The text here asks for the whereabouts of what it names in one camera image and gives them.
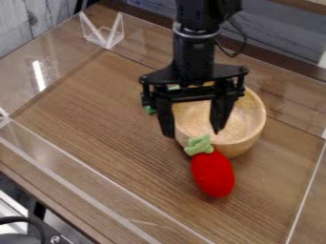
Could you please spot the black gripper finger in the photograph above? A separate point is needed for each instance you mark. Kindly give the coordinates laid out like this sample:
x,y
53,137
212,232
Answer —
x,y
220,107
166,118

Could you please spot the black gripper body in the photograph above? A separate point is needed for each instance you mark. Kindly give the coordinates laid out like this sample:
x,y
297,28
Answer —
x,y
194,77

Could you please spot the red plush strawberry toy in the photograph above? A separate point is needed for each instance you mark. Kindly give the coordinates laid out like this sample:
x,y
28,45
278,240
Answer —
x,y
211,168

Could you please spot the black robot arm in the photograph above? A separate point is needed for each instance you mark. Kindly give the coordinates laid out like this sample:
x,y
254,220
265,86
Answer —
x,y
199,18

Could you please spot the green foam block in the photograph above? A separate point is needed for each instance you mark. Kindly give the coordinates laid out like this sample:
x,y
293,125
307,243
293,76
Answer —
x,y
148,108

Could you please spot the wooden bowl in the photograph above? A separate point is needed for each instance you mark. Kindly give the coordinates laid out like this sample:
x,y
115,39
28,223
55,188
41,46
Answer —
x,y
242,131

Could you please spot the clear acrylic corner bracket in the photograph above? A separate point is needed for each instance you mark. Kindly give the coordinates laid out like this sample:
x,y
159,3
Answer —
x,y
106,37

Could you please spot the black metal table bracket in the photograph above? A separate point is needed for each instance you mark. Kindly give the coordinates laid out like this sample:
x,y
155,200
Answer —
x,y
49,236

